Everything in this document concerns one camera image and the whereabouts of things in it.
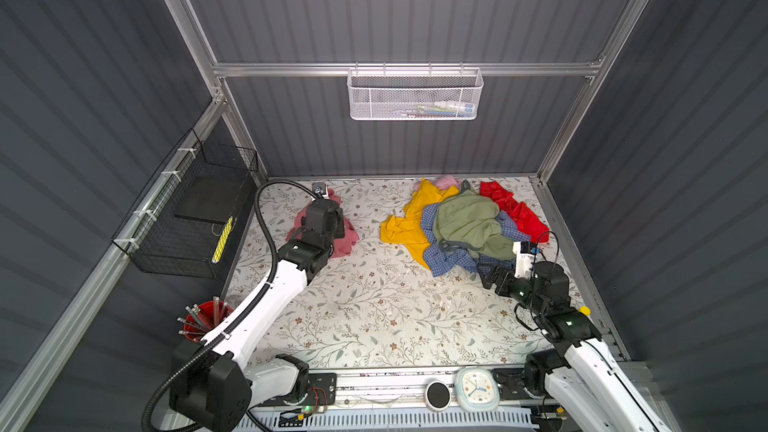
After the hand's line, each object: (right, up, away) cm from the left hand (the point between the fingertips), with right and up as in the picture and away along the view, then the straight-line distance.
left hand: (326, 212), depth 80 cm
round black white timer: (+28, -42, -12) cm, 52 cm away
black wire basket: (-33, -2, -8) cm, 34 cm away
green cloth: (+43, -2, +13) cm, 45 cm away
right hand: (+45, -15, -1) cm, 48 cm away
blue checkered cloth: (+33, -16, +14) cm, 39 cm away
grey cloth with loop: (+36, -10, +12) cm, 40 cm away
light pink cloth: (+39, +11, +33) cm, 53 cm away
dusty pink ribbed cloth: (+4, -9, -1) cm, 10 cm away
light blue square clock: (+38, -43, -9) cm, 58 cm away
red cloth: (+63, -3, +19) cm, 66 cm away
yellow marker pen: (-22, -8, -11) cm, 26 cm away
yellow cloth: (+24, -6, +25) cm, 35 cm away
